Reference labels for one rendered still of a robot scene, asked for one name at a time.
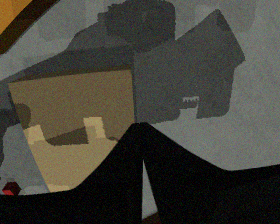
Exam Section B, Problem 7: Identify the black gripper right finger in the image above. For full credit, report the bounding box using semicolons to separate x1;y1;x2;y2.
140;122;280;224

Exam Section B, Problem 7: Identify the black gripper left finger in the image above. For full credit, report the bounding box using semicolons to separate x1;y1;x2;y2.
0;123;142;224

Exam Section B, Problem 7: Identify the orange flat bar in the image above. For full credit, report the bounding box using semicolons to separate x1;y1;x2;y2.
0;0;57;54

